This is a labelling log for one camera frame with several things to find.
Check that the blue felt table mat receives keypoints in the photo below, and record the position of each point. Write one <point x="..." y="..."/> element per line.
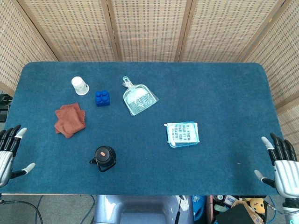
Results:
<point x="149" y="130"/>

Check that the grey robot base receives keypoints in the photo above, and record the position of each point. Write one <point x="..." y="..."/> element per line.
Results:
<point x="140" y="210"/>

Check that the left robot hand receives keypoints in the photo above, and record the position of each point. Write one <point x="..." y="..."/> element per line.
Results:
<point x="5" y="158"/>

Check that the clear plastic dustpan with brush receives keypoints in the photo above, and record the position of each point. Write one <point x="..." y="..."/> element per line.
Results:
<point x="138" y="98"/>

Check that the brown folded cloth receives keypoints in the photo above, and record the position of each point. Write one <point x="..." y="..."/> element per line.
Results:
<point x="70" y="120"/>

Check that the black equipment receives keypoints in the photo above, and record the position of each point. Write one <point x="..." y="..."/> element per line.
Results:
<point x="3" y="107"/>

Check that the black box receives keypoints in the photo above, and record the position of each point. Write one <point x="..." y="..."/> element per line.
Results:
<point x="237" y="214"/>

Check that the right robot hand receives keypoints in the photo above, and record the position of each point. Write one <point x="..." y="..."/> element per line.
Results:
<point x="284" y="172"/>

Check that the white paper cup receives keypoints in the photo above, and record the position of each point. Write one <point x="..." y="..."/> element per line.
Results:
<point x="80" y="86"/>

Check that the blue-framed picture card pack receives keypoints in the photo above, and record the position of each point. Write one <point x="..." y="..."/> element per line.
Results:
<point x="182" y="134"/>

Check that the blue printed package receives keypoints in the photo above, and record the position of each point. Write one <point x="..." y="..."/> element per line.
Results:
<point x="199" y="206"/>

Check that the woven bamboo folding screen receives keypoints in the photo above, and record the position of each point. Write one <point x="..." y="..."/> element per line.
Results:
<point x="149" y="30"/>

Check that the yellow plush toy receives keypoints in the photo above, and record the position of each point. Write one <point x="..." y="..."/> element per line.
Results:
<point x="257" y="205"/>

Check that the blue toy building block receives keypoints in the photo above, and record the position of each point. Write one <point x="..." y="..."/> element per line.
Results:
<point x="102" y="98"/>

